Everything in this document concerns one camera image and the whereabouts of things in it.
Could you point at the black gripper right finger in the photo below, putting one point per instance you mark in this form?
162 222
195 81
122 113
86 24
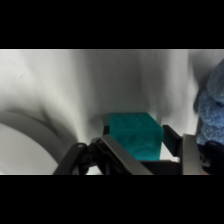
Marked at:
191 153

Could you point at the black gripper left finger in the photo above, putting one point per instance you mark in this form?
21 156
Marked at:
110 156

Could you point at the teal blue cube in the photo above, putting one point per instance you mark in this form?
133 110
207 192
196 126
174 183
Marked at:
136 133

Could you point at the grey metal bowl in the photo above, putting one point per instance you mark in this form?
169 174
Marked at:
23 146

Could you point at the light blue crumpled cloth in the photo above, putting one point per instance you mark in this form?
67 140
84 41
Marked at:
213 100

